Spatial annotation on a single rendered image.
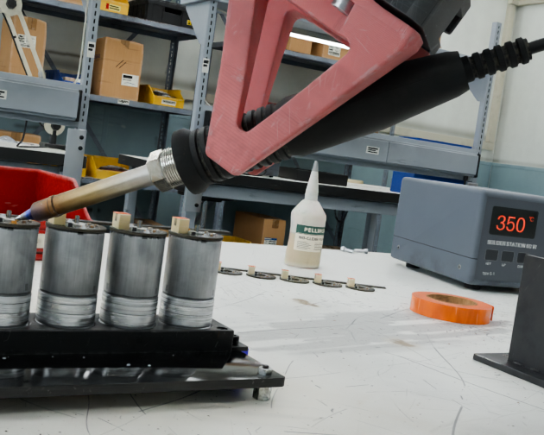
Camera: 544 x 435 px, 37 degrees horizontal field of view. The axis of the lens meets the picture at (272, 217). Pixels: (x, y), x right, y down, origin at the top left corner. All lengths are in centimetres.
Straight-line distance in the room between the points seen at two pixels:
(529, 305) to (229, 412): 21
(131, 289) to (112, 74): 421
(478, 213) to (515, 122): 581
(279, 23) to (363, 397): 17
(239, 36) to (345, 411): 16
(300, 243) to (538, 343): 33
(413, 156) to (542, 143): 307
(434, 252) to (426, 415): 47
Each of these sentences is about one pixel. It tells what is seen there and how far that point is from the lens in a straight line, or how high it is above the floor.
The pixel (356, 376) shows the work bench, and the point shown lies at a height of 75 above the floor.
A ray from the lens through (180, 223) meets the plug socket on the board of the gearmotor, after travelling 36.
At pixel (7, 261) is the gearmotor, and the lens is 33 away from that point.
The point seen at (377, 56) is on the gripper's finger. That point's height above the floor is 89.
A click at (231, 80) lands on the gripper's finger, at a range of 28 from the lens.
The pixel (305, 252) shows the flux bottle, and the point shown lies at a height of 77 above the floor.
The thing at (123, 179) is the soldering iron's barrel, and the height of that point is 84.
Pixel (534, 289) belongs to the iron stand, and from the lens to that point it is 48.
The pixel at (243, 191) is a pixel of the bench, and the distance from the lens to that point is 303.
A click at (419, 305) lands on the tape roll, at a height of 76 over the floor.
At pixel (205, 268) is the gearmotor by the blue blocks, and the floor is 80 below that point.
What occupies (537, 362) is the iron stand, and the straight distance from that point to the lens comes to 48.
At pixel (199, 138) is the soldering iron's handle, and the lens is 29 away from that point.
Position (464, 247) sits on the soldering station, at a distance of 79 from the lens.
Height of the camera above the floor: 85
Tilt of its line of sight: 5 degrees down
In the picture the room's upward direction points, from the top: 8 degrees clockwise
